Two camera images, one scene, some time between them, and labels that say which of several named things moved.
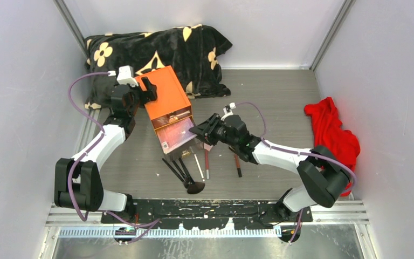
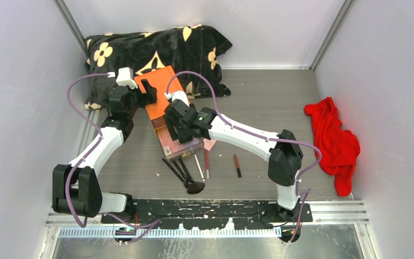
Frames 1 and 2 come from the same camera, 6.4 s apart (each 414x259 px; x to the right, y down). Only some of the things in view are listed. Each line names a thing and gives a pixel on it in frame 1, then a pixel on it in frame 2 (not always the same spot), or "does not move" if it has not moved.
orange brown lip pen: (238, 165) does not move
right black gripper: (204, 130) → (170, 125)
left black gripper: (150, 94) does not move
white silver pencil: (200, 168) does not move
